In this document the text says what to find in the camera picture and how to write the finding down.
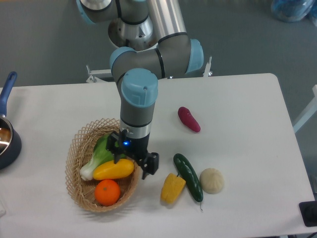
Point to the blue saucepan with handle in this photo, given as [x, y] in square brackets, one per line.
[10, 141]

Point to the woven wicker basket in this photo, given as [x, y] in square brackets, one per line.
[79, 153]

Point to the yellow bell pepper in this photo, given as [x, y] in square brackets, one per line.
[172, 188]

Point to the yellow orange mango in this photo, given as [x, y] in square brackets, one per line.
[110, 170]

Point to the blue plastic bag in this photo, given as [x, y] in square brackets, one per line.
[291, 10]

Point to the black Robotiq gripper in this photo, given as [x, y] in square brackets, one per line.
[119, 145]

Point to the purple sweet potato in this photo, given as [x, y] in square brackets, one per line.
[188, 120]

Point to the orange tangerine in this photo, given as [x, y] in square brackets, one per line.
[107, 192]

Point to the white frame bar right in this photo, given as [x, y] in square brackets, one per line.
[306, 113]

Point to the black device at edge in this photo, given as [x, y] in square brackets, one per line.
[308, 211]

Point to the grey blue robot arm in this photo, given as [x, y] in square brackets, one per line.
[136, 73]

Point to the dark green cucumber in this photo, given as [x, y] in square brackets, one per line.
[188, 173]

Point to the beige steamed bun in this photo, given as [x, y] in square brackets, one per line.
[211, 180]

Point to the green bok choy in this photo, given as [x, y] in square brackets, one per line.
[100, 156]

